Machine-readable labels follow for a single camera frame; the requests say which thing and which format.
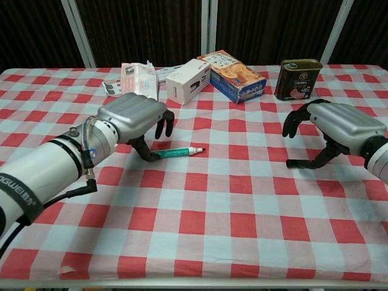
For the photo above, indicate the aluminium partition post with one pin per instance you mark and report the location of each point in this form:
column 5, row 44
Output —
column 336, row 33
column 209, row 27
column 80, row 33

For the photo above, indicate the small white card black shapes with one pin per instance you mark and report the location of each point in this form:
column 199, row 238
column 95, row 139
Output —
column 112, row 88

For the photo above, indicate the white blister strip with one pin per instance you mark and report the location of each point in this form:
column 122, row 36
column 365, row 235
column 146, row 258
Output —
column 166, row 72

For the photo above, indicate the pink white plastic packet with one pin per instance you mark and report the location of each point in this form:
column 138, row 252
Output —
column 138, row 78

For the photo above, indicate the dark luncheon meat can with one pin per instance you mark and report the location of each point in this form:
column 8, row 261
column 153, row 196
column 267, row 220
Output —
column 297, row 82

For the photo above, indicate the green white marker pen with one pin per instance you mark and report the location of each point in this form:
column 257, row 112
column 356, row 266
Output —
column 175, row 152

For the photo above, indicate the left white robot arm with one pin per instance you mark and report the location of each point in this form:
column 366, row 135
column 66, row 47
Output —
column 39, row 172

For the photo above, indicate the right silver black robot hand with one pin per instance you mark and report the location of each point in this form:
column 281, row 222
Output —
column 345, row 124

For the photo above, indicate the white cardboard box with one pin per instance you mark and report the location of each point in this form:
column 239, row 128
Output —
column 185, row 82

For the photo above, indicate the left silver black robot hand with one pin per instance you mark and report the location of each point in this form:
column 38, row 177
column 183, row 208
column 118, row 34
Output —
column 133, row 115

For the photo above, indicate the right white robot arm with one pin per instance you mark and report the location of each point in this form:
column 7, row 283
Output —
column 379, row 160

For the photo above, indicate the dark brown curtain panel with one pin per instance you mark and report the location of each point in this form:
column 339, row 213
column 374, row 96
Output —
column 33, row 33
column 366, row 33
column 142, row 30
column 272, row 27

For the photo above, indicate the red white checked tablecloth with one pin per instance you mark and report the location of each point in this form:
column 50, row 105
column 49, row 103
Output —
column 194, row 212

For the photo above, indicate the orange blue biscuit box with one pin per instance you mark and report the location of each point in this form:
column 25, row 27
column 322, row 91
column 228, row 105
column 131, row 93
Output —
column 239, row 77

